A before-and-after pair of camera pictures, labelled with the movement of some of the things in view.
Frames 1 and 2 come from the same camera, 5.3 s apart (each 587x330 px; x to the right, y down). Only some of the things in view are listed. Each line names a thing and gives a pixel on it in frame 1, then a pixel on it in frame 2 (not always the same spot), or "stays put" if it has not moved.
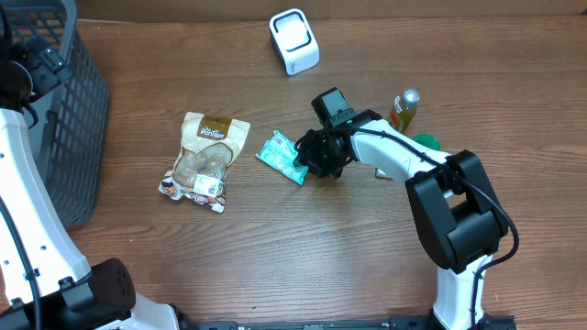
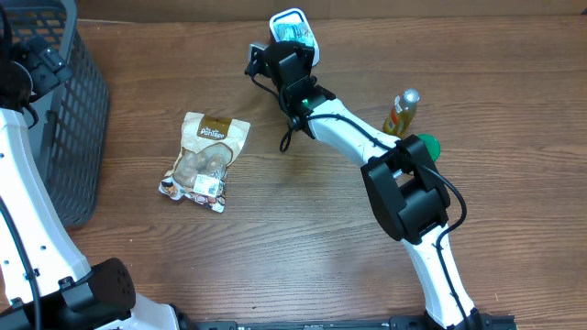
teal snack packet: [280, 152] to [293, 27]
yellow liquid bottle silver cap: [404, 109] stays put
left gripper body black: [47, 70] stays put
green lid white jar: [428, 140] stays put
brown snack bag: [209, 147] stays put
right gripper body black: [311, 153] to [293, 52]
